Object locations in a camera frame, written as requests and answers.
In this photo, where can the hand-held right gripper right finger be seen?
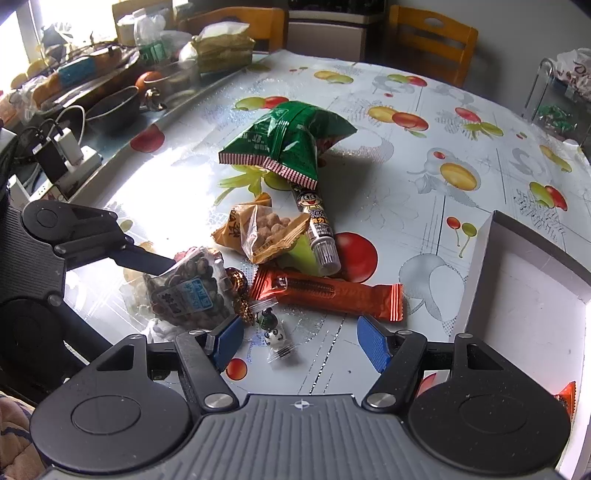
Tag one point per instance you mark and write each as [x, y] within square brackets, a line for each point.
[375, 345]

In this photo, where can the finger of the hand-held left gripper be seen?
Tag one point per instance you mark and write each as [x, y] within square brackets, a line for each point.
[78, 325]
[147, 261]

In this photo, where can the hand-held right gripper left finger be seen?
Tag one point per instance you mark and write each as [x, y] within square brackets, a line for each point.
[228, 340]

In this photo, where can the clear bag of brown nuts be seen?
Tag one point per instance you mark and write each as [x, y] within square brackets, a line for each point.
[189, 290]

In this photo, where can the brown gold chocolate candy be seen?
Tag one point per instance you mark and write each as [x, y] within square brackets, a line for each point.
[238, 282]

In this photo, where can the orange peanut packet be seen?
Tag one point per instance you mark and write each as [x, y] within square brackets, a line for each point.
[263, 230]

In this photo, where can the white cardboard box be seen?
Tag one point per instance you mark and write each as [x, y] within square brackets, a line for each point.
[521, 300]

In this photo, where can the panda candy in clear wrapper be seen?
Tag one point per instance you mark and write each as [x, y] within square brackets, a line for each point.
[277, 340]

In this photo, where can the red-orange snack bar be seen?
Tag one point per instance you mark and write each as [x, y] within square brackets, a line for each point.
[323, 293]

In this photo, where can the white charger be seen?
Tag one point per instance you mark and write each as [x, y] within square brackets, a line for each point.
[18, 187]
[69, 145]

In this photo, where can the white power strip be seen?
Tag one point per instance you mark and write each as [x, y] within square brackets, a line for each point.
[85, 166]

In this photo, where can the black charger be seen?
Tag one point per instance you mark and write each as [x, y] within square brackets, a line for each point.
[51, 161]

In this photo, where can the cartoon printed candy tube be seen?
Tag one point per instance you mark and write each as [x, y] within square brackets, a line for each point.
[318, 230]

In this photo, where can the metal bowl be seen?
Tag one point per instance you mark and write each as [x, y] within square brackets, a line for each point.
[113, 108]

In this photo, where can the metal key bunch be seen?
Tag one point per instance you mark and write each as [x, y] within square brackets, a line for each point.
[154, 100]

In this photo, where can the orange fruit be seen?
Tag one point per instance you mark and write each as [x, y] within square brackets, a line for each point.
[147, 79]

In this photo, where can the green snack bag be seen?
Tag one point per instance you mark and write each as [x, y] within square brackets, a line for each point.
[286, 138]

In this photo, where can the glass bowl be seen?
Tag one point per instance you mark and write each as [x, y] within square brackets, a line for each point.
[178, 78]

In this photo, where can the fruit printed tablecloth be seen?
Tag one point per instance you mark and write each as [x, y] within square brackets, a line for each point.
[415, 152]

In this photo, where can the small orange packet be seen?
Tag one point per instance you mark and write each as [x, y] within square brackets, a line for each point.
[567, 401]

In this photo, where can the bagged bread loaf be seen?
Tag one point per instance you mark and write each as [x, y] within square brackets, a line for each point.
[74, 74]

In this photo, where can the clear water bottle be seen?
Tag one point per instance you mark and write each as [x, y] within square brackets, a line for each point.
[152, 41]

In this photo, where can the yellow snack bag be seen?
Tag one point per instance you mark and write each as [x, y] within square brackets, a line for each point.
[224, 48]

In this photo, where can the grey cabinet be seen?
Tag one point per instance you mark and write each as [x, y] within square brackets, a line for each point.
[328, 39]

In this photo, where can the green wrapped candies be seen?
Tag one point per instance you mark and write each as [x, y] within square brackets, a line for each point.
[556, 117]

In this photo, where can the white plastic bag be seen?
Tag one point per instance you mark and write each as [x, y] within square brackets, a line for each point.
[575, 74]

